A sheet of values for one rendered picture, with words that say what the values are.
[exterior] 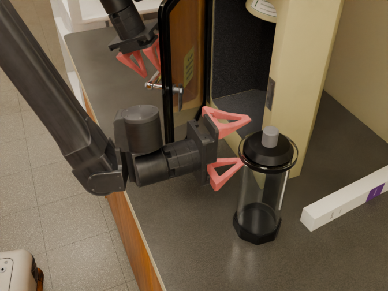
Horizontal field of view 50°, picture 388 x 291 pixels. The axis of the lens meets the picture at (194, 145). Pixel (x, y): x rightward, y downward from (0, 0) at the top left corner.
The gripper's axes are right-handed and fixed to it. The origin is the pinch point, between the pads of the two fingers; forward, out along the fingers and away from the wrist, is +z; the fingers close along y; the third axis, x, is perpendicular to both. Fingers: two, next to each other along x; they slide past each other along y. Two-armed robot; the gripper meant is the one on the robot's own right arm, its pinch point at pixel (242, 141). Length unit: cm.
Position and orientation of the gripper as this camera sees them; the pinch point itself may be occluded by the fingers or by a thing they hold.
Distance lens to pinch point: 72.6
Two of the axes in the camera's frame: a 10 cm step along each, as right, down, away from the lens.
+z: 9.2, -2.4, 3.0
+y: 0.1, -7.6, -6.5
